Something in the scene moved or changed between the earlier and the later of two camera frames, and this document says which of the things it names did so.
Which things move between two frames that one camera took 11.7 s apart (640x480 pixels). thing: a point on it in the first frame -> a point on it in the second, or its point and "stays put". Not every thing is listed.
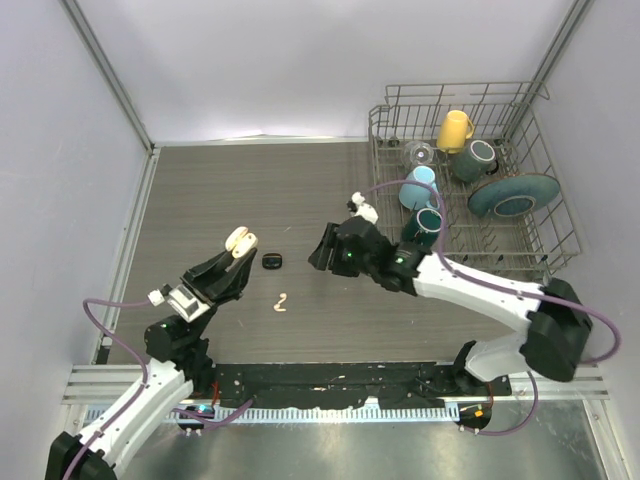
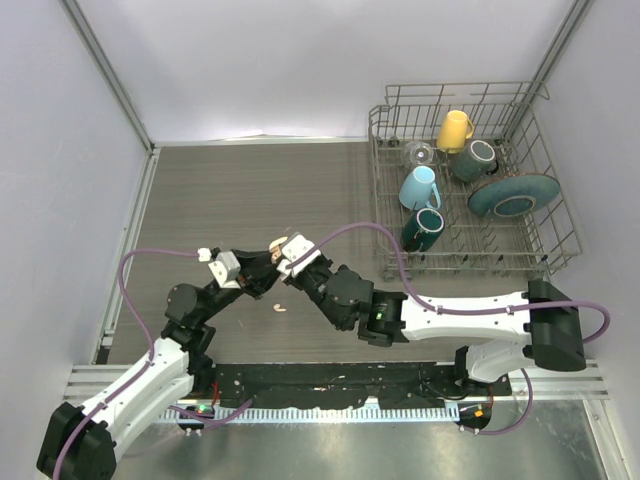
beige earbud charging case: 240,242 -> 275,250
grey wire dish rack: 475,171 stays put
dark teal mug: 423,228 stays put
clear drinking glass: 415,153 stays put
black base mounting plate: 350,386 stays put
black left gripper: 218,279 -> 257,272
